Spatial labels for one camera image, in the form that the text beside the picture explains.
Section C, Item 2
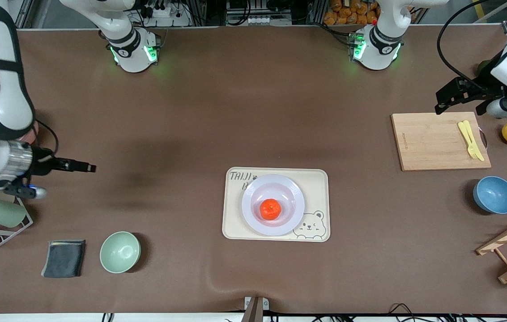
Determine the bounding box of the orange fruit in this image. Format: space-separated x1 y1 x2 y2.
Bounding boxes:
260 199 283 221

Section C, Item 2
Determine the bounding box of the pink bowl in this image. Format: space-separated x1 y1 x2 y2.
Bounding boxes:
23 121 39 144

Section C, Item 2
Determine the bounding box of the wooden cutting board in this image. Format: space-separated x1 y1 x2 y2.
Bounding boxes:
391 112 492 172

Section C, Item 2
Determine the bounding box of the white power strip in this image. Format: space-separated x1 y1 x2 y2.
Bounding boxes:
226 13 292 25
146 0 192 26

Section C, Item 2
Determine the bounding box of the blue bowl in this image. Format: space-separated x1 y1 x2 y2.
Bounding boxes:
473 176 507 215

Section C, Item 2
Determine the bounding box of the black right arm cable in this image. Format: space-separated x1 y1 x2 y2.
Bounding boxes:
34 120 60 155

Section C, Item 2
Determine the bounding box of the green bowl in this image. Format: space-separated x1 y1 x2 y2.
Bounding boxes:
100 231 141 274

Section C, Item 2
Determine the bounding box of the grey wire cup rack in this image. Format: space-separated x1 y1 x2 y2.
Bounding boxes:
0 177 34 247

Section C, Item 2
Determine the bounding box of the white round plate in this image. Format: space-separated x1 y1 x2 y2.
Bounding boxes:
241 174 306 237

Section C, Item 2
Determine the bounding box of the metal table edge bracket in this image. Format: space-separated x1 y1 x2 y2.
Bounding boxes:
243 296 270 322

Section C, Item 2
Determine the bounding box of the crate of orange fruits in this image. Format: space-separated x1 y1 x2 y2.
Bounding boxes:
324 0 379 25

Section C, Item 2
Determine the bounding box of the green cup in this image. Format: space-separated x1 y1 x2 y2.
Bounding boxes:
0 198 27 228

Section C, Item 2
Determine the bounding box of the cream tray with bear print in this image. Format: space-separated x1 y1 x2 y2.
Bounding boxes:
222 167 331 242

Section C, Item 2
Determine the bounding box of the dark grey folded cloth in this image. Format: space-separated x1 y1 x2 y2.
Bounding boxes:
41 240 86 279

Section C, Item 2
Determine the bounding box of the yellow plastic fork and knife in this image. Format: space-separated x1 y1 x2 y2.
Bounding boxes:
464 120 485 162

